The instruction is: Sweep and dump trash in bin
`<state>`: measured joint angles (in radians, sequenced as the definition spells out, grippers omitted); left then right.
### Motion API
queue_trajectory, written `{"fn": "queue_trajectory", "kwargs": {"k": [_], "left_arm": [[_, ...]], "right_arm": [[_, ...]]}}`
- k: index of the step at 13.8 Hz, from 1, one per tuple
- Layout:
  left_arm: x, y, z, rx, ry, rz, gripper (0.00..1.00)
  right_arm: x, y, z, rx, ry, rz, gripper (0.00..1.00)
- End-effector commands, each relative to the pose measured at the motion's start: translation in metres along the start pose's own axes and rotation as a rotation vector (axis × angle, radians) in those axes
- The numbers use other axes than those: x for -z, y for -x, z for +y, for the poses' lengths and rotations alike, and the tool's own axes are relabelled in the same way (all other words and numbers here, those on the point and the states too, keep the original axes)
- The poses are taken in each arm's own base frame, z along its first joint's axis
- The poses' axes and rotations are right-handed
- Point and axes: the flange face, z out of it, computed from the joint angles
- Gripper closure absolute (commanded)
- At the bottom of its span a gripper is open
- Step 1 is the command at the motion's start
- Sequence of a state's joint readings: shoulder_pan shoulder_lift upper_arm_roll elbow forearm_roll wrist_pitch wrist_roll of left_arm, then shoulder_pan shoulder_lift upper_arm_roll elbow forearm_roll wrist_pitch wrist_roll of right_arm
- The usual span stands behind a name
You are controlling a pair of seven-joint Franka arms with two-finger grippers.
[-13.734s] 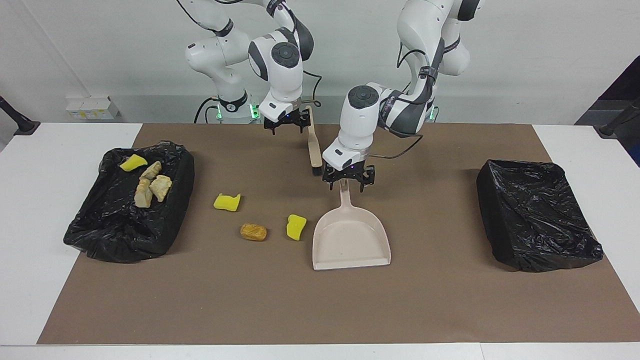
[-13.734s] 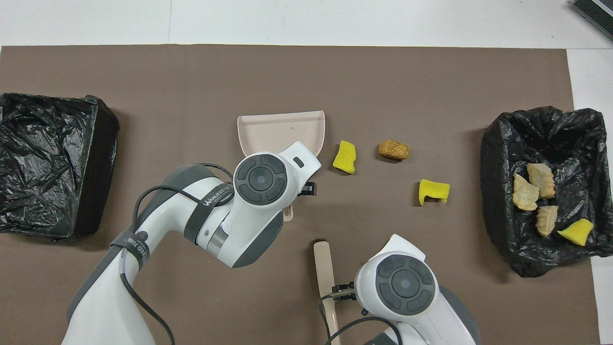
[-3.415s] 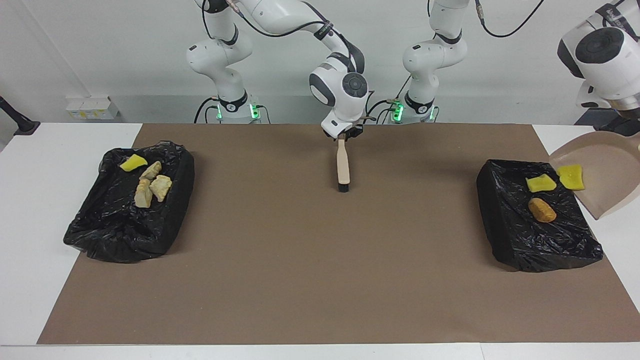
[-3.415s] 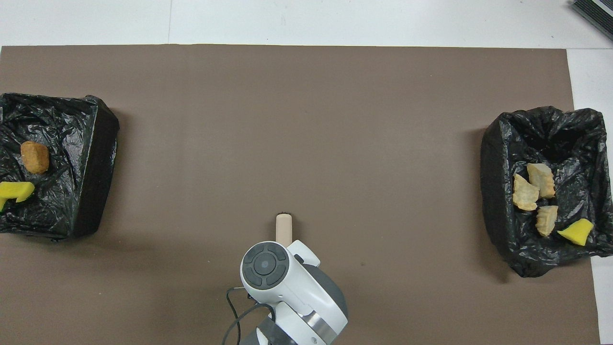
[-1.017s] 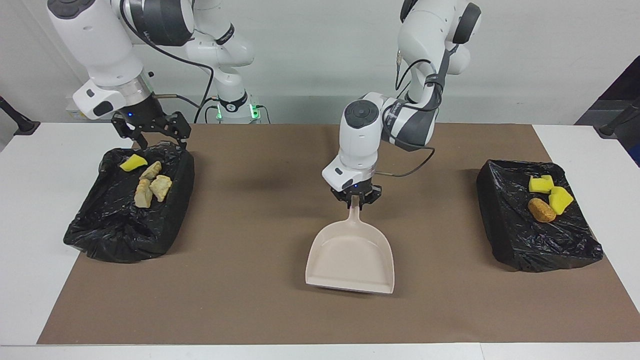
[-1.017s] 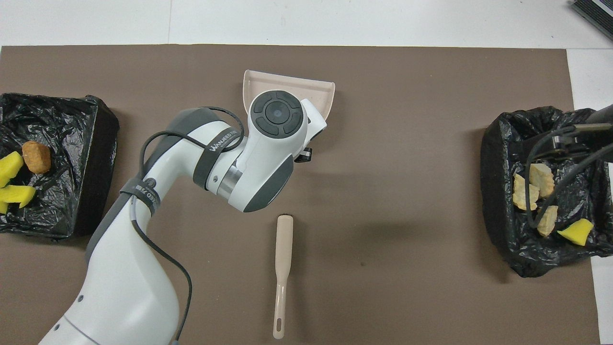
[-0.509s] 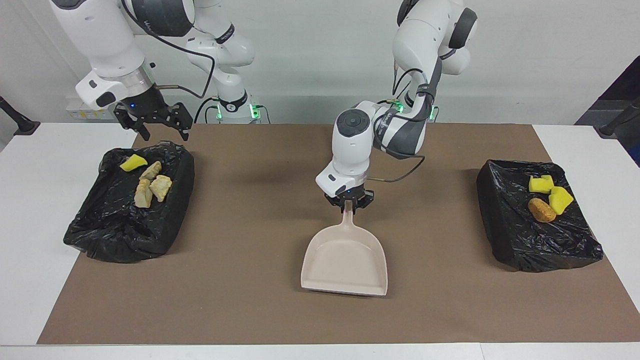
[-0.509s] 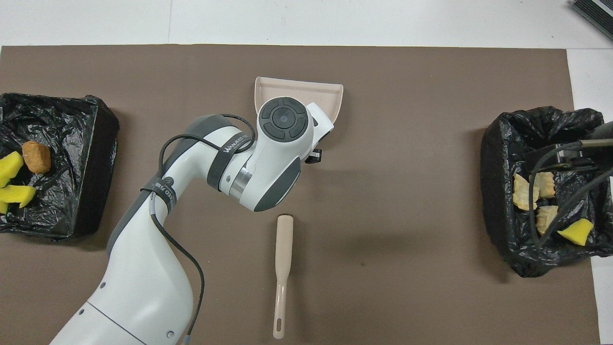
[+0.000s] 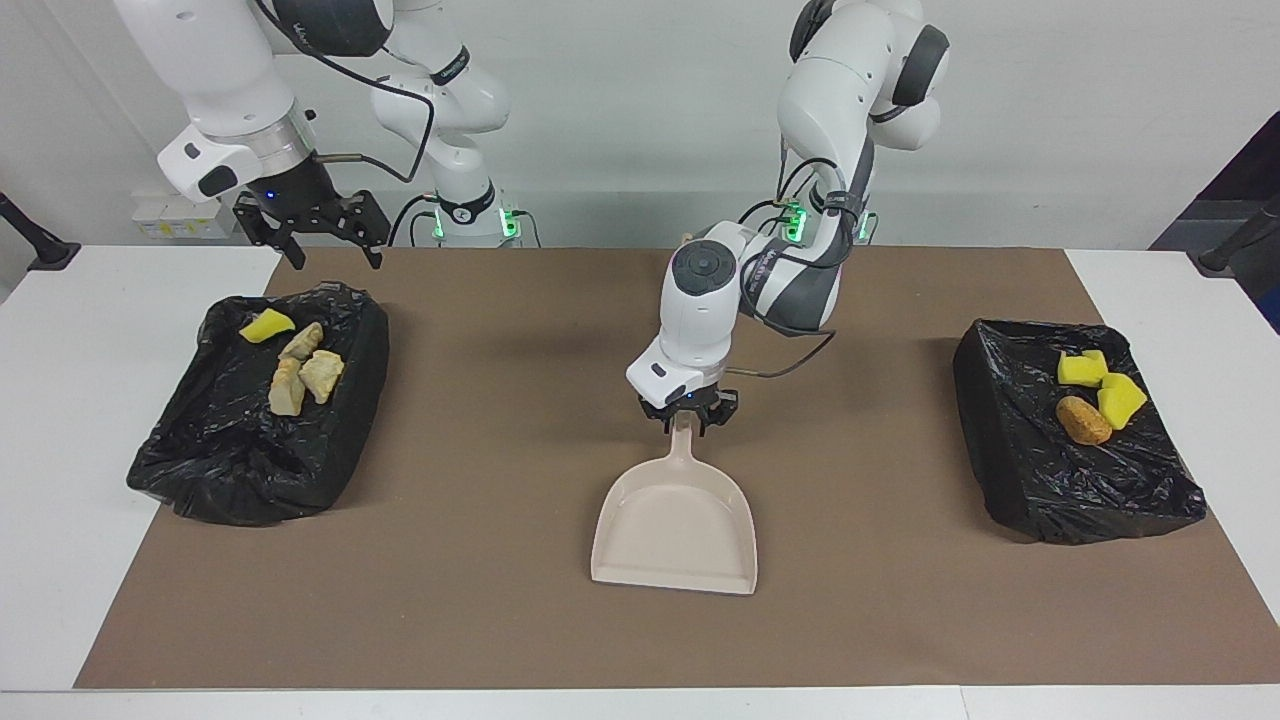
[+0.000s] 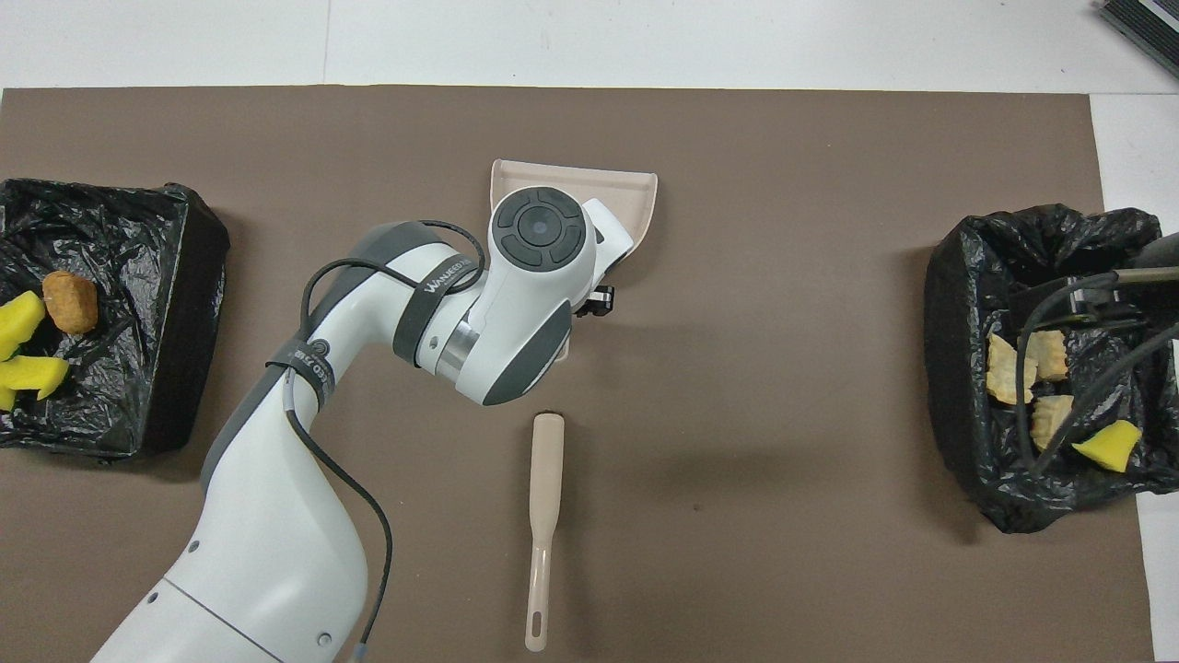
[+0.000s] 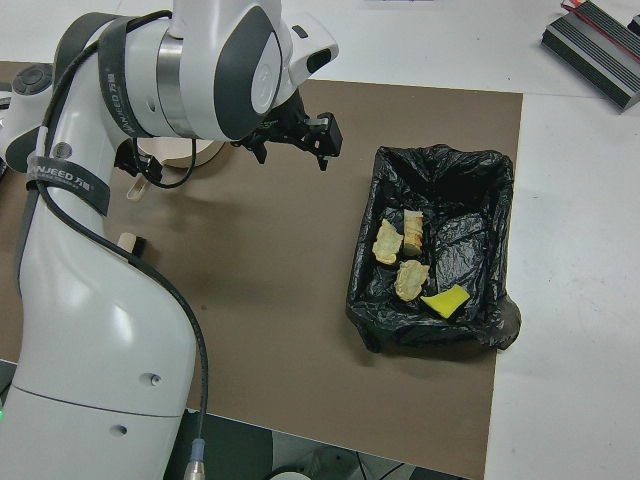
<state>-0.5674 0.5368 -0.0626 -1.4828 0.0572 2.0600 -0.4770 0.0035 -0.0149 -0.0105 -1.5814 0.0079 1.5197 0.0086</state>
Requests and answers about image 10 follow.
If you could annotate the beige hand brush black bristles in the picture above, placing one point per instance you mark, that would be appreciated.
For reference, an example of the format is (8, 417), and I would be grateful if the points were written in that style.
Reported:
(545, 488)

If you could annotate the yellow notched sponge piece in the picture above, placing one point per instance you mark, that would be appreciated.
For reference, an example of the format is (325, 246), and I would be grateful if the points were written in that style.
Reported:
(32, 373)

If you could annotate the beige plastic dustpan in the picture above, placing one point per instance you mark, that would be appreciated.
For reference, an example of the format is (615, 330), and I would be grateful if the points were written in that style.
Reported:
(636, 198)

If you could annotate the brown table mat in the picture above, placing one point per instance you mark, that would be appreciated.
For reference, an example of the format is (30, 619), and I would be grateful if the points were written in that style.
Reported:
(737, 368)

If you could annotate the brown bread roll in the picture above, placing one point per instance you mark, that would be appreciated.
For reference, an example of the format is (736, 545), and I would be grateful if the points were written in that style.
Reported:
(71, 301)

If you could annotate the black bag-lined bin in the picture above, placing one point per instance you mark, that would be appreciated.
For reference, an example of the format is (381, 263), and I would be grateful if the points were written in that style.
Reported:
(976, 276)
(138, 276)

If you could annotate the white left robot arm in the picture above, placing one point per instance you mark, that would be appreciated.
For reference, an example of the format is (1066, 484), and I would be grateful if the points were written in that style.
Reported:
(387, 387)

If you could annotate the pale bread piece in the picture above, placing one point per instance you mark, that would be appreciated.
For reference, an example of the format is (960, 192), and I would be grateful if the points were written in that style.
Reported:
(1050, 354)

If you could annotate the black ribbed device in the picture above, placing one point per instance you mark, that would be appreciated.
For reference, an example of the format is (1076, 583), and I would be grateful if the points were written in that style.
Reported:
(1147, 23)

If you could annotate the large golden croissant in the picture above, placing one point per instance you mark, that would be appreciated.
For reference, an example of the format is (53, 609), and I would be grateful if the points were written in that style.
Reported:
(1004, 373)

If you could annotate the small golden croissant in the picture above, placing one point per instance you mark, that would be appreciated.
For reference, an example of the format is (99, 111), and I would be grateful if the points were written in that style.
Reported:
(1050, 424)

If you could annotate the yellow wedge sponge piece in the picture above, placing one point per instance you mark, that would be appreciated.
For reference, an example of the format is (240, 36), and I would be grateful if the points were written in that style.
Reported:
(1110, 447)

